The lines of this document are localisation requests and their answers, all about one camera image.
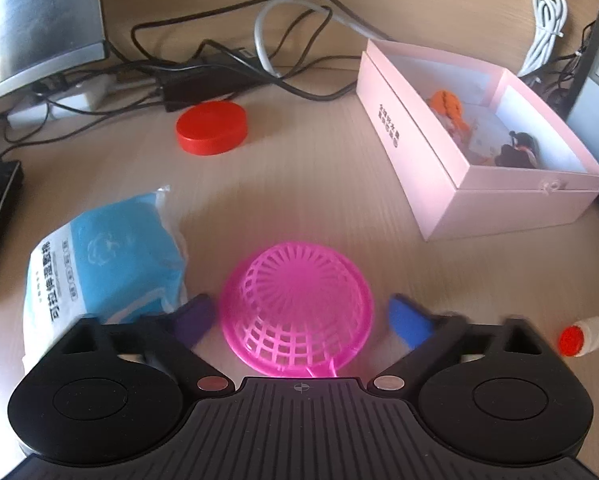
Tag thick grey cable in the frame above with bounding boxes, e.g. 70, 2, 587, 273
254, 0, 395, 78

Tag pink plastic mesh basket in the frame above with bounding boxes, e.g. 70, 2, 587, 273
220, 241, 375, 380

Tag wooden desktop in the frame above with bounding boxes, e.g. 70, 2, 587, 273
0, 45, 599, 411

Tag silver-edged computer monitor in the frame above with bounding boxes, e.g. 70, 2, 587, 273
0, 0, 111, 108

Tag tangled black cables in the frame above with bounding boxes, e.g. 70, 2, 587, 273
519, 20, 597, 111

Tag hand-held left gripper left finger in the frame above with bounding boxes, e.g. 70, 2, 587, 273
62, 294, 233, 393

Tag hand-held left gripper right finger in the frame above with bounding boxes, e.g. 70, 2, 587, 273
374, 295, 550, 393

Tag red round lid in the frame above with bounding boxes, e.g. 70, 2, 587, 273
176, 102, 249, 157

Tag white power strip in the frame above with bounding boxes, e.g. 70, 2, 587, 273
7, 74, 118, 128

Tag small toy figure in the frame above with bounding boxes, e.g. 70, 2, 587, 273
494, 131, 539, 167

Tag bundled white cable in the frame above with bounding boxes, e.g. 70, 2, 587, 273
517, 0, 570, 78

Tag blue and white packet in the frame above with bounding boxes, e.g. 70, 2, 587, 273
22, 185, 189, 361

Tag pink cardboard box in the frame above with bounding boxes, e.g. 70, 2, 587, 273
355, 39, 599, 242

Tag small white red-capped bottle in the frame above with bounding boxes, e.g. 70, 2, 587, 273
559, 316, 599, 358

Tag orange plastic toy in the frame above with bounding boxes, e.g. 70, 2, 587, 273
429, 90, 469, 143

